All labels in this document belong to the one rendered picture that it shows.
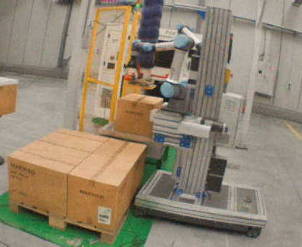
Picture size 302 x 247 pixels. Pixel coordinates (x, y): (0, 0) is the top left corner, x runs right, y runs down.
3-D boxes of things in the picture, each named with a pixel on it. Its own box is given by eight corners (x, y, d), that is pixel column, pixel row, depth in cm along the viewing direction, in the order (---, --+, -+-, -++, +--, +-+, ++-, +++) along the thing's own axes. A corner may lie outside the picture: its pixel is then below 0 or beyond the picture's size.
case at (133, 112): (127, 124, 419) (131, 92, 411) (158, 130, 413) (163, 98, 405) (112, 134, 362) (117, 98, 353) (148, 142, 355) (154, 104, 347)
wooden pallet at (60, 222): (58, 171, 370) (59, 160, 367) (140, 191, 357) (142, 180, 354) (9, 210, 253) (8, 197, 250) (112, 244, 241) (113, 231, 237)
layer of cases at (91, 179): (59, 160, 367) (61, 127, 358) (142, 180, 354) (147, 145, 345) (9, 197, 251) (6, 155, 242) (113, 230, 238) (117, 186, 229)
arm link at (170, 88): (178, 98, 277) (195, 38, 261) (169, 99, 264) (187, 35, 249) (167, 94, 283) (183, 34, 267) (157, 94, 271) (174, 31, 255)
